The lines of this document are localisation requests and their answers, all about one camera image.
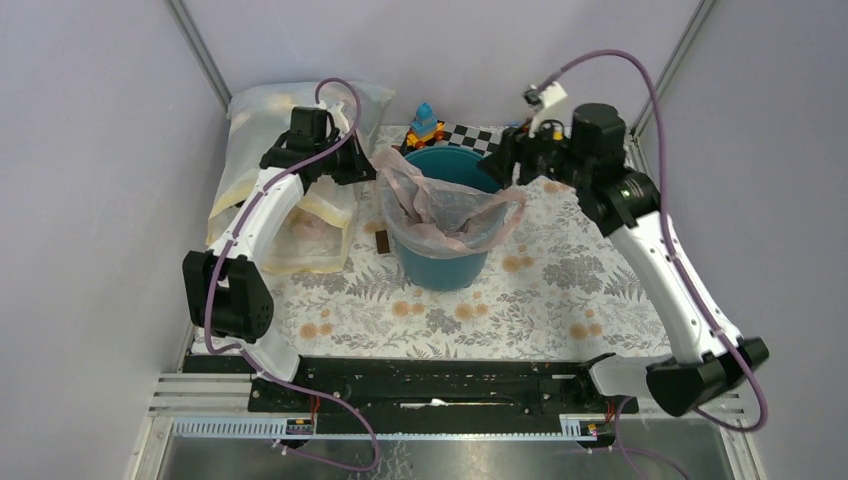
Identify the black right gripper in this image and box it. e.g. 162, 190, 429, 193
475, 108, 591, 191

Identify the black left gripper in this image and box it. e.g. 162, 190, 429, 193
316, 128, 381, 185

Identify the teal plastic trash bin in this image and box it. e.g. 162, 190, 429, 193
394, 145, 506, 293

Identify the pink plastic trash bag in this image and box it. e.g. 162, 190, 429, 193
370, 146, 527, 260

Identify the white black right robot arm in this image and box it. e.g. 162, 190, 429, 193
478, 103, 770, 417

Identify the black white checkerboard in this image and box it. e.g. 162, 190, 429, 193
436, 122, 505, 157

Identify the large translucent yellow-trimmed bag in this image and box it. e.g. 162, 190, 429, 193
206, 81, 394, 274

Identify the small brown wooden block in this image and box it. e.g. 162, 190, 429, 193
374, 230, 391, 255

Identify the blue toy figure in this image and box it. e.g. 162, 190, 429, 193
404, 102, 444, 151

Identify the floral patterned table mat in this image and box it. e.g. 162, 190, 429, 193
192, 125, 677, 362

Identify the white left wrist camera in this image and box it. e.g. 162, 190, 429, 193
315, 100, 350, 136

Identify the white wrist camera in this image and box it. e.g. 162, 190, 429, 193
315, 100, 350, 136
523, 81, 569, 137

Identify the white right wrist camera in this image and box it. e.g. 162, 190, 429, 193
523, 81, 569, 137

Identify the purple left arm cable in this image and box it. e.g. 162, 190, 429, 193
201, 78, 384, 473

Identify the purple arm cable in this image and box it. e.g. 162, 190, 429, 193
201, 78, 384, 473
526, 48, 771, 433

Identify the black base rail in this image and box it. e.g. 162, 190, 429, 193
182, 355, 637, 435

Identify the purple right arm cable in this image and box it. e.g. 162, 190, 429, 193
526, 48, 771, 433

